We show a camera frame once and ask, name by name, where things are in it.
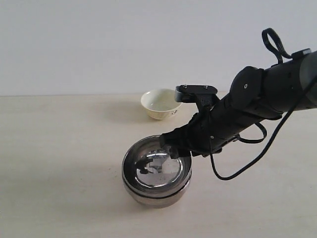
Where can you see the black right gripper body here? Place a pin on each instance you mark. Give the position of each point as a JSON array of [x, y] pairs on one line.
[[209, 131]]

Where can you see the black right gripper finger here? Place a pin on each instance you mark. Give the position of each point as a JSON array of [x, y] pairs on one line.
[[180, 138], [176, 152]]

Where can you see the ribbed stainless steel bowl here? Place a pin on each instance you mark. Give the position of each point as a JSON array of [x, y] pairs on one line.
[[148, 169]]

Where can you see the cream ceramic floral bowl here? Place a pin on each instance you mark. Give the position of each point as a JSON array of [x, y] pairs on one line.
[[160, 104]]

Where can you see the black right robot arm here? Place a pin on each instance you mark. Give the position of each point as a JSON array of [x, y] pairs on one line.
[[255, 94]]

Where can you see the black wrist camera on gripper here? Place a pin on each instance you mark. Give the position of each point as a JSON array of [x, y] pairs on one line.
[[201, 95]]

